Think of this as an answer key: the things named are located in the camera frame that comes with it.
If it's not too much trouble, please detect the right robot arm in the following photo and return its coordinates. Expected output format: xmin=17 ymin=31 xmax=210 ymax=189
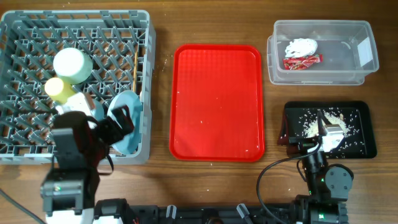
xmin=278 ymin=111 xmax=354 ymax=223

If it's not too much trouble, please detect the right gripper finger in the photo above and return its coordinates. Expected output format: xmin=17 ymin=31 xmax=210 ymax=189
xmin=317 ymin=110 xmax=328 ymax=136
xmin=277 ymin=113 xmax=289 ymax=146

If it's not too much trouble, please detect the large light blue plate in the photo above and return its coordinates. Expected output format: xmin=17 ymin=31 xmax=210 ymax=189
xmin=107 ymin=90 xmax=143 ymax=154

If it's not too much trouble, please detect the white napkin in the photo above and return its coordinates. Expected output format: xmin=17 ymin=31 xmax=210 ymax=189
xmin=285 ymin=38 xmax=318 ymax=58

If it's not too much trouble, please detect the clear plastic bin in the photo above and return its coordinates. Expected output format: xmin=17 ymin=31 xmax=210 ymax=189
xmin=267 ymin=20 xmax=379 ymax=85

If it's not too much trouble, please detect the black plastic tray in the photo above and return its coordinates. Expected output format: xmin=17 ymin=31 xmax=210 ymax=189
xmin=283 ymin=101 xmax=377 ymax=159

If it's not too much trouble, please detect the spilled rice food waste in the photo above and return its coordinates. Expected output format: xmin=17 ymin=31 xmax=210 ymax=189
xmin=287 ymin=107 xmax=366 ymax=153

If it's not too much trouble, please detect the red snack wrapper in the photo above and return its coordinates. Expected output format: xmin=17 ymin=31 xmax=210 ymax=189
xmin=283 ymin=54 xmax=323 ymax=70

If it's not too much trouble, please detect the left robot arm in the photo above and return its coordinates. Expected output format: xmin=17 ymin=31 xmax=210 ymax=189
xmin=40 ymin=105 xmax=137 ymax=223

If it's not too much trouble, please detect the wooden chopstick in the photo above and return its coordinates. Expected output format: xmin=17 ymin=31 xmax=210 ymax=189
xmin=132 ymin=50 xmax=138 ymax=92

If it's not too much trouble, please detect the small blue bowl with crumbs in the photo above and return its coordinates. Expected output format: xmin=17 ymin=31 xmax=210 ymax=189
xmin=90 ymin=100 xmax=104 ymax=121

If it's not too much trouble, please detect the yellow plastic cup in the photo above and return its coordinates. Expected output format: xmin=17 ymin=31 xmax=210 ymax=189
xmin=44 ymin=77 xmax=76 ymax=104

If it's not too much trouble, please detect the red plastic tray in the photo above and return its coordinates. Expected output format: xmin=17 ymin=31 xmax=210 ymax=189
xmin=169 ymin=44 xmax=265 ymax=162

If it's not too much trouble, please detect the grey dishwasher rack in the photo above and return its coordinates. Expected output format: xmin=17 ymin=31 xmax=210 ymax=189
xmin=1 ymin=10 xmax=156 ymax=165

